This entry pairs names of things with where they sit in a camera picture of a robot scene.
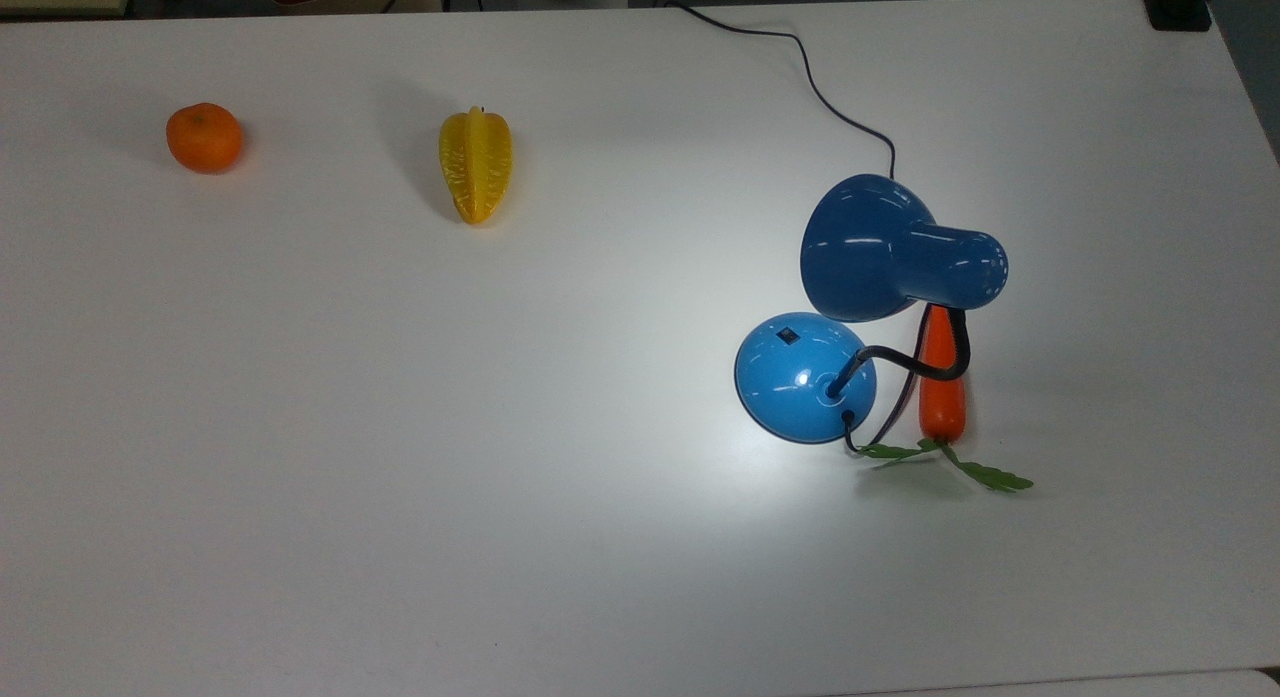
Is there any blue desk lamp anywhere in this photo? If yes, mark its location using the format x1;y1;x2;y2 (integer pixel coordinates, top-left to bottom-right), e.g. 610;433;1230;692
733;172;1010;446

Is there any yellow toy starfruit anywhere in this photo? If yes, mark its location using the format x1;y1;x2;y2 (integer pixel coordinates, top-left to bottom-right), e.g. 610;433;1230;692
438;105;514;227

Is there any orange toy carrot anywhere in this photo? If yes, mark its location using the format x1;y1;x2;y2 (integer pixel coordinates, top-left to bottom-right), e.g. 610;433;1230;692
854;304;1036;495

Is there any orange toy tangerine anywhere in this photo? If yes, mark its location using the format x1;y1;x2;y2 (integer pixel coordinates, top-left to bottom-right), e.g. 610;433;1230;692
165;101;245;175

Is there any black corner clamp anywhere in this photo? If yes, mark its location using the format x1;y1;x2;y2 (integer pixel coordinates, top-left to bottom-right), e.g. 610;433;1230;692
1138;0;1219;34

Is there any black lamp power cable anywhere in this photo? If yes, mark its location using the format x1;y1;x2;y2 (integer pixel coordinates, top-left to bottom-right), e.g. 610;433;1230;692
664;1;933;456

